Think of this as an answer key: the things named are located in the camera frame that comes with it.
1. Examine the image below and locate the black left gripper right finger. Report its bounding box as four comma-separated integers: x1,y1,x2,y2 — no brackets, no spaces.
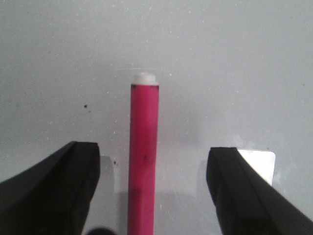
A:
206,147,313,235

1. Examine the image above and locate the pink marker pen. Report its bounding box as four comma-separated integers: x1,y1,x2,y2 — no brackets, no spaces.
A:
127,72,159,235

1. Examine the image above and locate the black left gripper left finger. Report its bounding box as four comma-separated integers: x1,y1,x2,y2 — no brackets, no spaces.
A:
0,141,100,235

